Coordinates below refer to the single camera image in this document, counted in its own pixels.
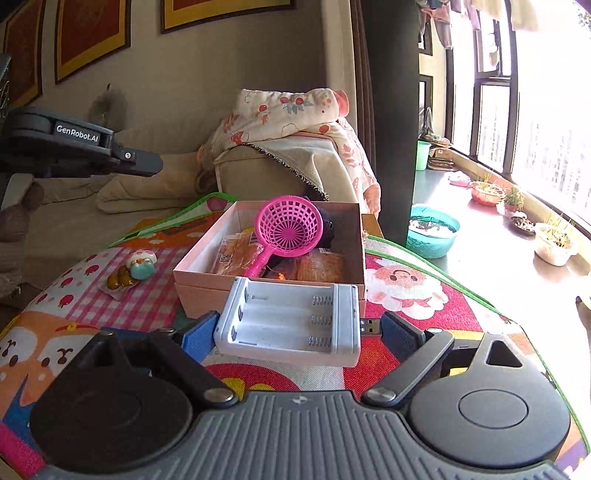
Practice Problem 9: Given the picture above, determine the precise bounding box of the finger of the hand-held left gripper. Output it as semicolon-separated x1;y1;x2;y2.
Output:
113;145;165;178

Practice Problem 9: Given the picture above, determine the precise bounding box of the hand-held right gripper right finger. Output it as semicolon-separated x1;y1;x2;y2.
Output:
361;310;548;408

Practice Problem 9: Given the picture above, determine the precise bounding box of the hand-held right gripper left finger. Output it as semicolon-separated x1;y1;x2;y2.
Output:
60;310;237;411

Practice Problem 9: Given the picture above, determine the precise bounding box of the pink cardboard box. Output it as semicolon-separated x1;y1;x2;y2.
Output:
173;200;368;320

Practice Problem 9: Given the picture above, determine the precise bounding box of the white battery charger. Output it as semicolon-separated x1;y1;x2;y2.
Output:
213;277;384;368

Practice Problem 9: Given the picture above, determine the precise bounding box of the labelled clear bread packet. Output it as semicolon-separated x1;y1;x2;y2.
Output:
210;232;273;278

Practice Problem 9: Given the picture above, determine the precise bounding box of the round bread packet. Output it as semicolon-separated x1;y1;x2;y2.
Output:
265;249;347;283

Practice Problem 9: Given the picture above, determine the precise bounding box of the black plush toy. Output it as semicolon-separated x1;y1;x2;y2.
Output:
318;205;336;246

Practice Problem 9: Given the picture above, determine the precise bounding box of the pink plastic strainer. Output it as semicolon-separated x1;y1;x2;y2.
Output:
243;195;324;278

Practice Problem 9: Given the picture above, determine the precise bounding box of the person's left hand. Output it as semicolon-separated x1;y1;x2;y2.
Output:
0;181;45;243

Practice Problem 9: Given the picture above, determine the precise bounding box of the colourful printed play mat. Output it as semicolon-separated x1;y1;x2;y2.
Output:
0;191;587;480

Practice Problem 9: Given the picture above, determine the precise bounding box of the beige sofa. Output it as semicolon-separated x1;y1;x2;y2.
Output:
0;124;241;319

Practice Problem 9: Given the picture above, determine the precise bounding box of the small pastel toy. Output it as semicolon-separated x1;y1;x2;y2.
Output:
127;249;158;281

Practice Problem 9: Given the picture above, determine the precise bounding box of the teal basin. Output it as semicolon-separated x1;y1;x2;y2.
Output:
406;204;461;260

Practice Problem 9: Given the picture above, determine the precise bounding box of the clear packet of brown balls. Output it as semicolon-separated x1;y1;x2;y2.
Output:
98;265;139;296

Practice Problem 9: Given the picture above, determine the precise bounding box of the grey windowsill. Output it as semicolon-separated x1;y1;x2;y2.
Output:
406;148;591;334

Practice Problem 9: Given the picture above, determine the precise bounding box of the beige leather armrest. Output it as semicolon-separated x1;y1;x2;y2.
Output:
215;134;365;206

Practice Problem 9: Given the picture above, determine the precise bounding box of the floral print blanket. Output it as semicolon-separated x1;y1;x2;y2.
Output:
196;87;382;219

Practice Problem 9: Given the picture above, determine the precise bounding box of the pink basket planter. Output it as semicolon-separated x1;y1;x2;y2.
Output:
470;180;507;206

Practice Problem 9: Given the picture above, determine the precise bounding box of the dark shallow dish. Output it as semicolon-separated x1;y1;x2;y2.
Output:
510;215;539;236

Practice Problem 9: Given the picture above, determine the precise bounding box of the beige woven throw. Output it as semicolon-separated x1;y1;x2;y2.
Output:
245;136;341;204

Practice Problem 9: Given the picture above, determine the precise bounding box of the small potted plant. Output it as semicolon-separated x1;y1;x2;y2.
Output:
503;186;525;217

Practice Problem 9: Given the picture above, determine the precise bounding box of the white planter with sprouts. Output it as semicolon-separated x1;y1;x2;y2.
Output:
534;216;579;267

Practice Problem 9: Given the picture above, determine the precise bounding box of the dark curtain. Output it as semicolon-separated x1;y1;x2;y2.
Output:
351;0;422;223

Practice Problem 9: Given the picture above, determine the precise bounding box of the hanging laundry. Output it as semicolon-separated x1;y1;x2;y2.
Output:
416;0;514;49

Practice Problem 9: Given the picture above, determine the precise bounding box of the framed wall picture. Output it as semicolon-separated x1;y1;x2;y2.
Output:
54;0;131;85
161;0;297;34
2;0;47;108

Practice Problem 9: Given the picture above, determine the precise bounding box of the dark window frame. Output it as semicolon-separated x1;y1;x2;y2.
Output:
418;0;591;223

